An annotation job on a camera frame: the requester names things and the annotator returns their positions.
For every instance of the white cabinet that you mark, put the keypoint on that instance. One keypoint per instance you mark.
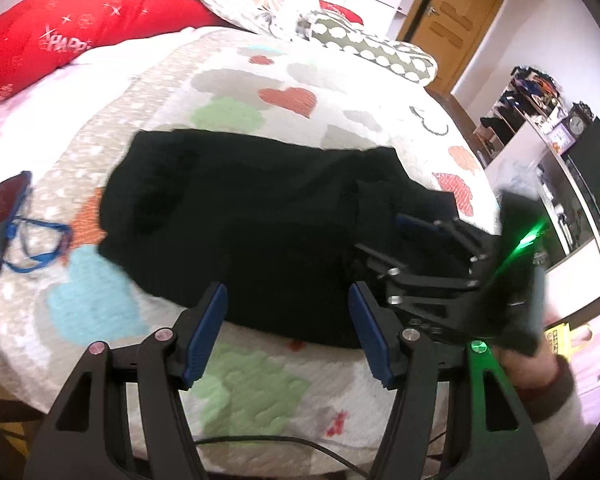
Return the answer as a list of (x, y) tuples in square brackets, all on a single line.
[(520, 150)]

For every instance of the black pants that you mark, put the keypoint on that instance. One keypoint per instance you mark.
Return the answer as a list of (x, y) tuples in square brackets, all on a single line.
[(230, 220)]

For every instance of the dark smartphone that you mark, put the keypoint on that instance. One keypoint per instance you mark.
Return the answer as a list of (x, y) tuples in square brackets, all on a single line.
[(5, 205)]

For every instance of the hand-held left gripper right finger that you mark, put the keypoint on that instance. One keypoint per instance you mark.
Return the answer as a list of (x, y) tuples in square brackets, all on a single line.
[(372, 335)]

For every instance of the green pillow with white pattern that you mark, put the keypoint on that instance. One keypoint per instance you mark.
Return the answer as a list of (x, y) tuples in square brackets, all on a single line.
[(380, 50)]

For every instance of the red Happy bolster pillow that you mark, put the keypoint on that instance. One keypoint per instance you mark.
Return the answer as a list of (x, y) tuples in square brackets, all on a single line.
[(80, 20)]

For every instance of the wooden door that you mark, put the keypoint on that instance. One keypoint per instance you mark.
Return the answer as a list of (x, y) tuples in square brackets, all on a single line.
[(450, 20)]

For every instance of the patterned quilted bedspread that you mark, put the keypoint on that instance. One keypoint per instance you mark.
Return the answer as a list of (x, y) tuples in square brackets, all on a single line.
[(260, 400)]

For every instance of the yellow box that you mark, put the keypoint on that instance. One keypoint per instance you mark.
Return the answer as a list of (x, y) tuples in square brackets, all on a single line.
[(559, 339)]

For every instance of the person's right hand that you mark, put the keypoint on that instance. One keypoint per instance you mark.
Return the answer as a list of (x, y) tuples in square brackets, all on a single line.
[(525, 367)]

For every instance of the white bed sheet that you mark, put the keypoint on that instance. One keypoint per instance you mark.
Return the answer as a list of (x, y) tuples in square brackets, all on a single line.
[(40, 105)]

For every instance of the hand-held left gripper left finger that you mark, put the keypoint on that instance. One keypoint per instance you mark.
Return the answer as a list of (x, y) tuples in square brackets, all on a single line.
[(207, 330)]

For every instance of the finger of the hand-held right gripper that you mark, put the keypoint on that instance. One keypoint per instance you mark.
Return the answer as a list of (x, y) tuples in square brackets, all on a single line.
[(420, 272), (420, 224)]

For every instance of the black table clock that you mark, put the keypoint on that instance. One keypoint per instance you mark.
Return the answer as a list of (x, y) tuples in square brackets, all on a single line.
[(576, 124)]

